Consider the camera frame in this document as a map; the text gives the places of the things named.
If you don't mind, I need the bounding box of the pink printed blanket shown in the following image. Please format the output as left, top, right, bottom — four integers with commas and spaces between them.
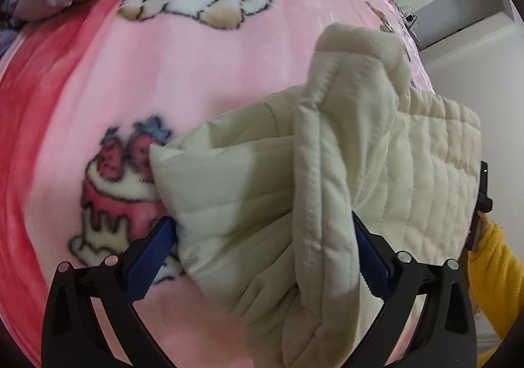
0, 0, 435, 368

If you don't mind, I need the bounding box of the cream quilted jacket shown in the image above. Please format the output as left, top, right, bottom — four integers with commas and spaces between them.
148, 23, 481, 368

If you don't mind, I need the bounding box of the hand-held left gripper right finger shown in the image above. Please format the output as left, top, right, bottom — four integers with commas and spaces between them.
348, 210, 479, 368

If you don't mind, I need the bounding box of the grey nightstand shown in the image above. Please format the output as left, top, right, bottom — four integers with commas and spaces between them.
393, 0, 420, 43

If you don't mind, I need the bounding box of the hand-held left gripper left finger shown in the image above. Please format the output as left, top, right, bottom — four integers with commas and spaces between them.
43, 216, 181, 368

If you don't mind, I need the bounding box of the person's right forearm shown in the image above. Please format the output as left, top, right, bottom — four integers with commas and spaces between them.
467, 221, 524, 342

